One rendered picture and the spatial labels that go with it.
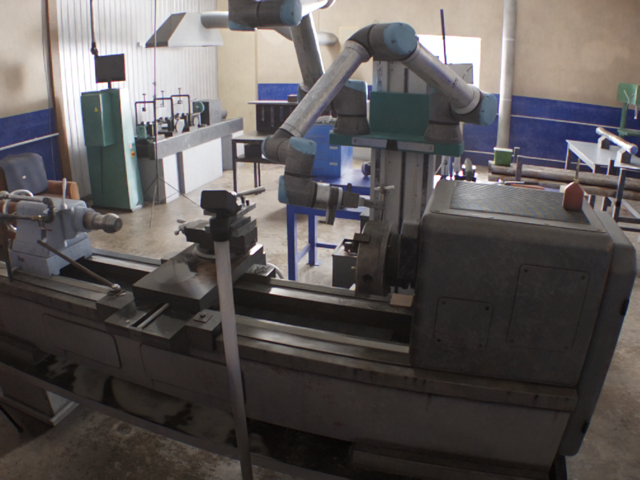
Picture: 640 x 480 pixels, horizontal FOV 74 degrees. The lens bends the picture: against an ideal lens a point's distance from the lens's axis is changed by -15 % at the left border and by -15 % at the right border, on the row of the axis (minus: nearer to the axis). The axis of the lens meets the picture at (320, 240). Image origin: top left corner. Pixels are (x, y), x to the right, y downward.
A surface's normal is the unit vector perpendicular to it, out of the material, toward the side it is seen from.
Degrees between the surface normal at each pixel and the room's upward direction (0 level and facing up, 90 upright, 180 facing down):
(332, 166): 90
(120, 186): 90
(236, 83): 90
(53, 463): 0
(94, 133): 90
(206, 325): 0
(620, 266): 47
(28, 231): 70
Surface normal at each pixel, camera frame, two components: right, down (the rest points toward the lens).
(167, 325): 0.00, -0.93
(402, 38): 0.51, 0.25
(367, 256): -0.29, -0.06
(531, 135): -0.32, 0.34
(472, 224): -0.22, -0.42
